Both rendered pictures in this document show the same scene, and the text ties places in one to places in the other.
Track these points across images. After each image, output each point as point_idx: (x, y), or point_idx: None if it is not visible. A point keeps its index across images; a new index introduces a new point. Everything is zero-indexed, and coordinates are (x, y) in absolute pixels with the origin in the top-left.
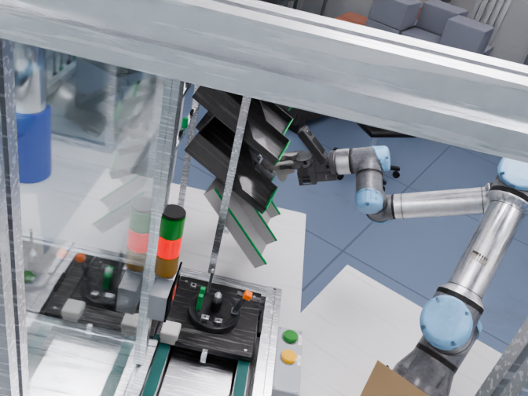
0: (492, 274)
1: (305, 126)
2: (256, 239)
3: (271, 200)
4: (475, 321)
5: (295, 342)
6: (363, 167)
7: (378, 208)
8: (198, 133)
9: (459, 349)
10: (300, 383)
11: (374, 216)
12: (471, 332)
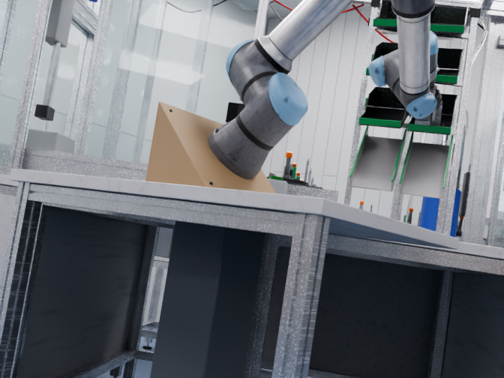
0: (287, 18)
1: None
2: (382, 180)
3: (374, 118)
4: (247, 49)
5: (271, 178)
6: None
7: (371, 67)
8: (375, 86)
9: (235, 81)
10: None
11: (397, 97)
12: (234, 52)
